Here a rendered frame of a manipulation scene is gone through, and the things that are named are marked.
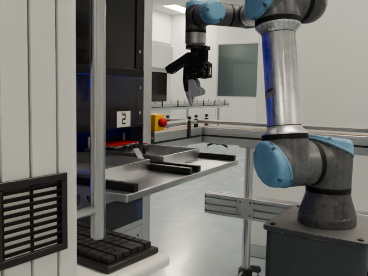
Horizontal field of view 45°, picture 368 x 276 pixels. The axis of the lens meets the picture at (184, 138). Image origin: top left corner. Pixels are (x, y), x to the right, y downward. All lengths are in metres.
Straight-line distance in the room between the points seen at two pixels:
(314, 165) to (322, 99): 1.82
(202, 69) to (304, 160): 0.61
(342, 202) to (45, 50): 0.83
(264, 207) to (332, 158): 1.35
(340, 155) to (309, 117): 1.78
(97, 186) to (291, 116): 0.55
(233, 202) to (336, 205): 1.40
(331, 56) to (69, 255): 2.43
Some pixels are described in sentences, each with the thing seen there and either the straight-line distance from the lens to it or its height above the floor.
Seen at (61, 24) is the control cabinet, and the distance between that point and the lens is 0.68.
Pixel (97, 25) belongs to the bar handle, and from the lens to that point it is 0.74.
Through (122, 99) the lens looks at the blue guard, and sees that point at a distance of 1.70.
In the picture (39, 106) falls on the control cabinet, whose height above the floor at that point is 1.10.
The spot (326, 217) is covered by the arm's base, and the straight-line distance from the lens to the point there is 1.20.
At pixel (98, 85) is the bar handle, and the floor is 1.13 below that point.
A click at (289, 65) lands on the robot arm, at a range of 1.14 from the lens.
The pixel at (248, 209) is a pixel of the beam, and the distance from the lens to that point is 2.52.
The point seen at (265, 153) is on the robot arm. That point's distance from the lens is 1.10.
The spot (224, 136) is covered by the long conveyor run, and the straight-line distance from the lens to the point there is 2.49.
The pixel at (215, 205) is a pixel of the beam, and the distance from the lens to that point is 2.60.
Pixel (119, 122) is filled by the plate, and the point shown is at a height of 1.01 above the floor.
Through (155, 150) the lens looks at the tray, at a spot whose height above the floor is 0.89.
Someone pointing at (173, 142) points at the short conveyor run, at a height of 0.87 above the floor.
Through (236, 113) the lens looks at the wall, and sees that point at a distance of 10.18.
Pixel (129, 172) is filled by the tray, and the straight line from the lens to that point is 1.32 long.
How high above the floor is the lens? 1.13
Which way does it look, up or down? 6 degrees down
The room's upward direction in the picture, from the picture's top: 1 degrees clockwise
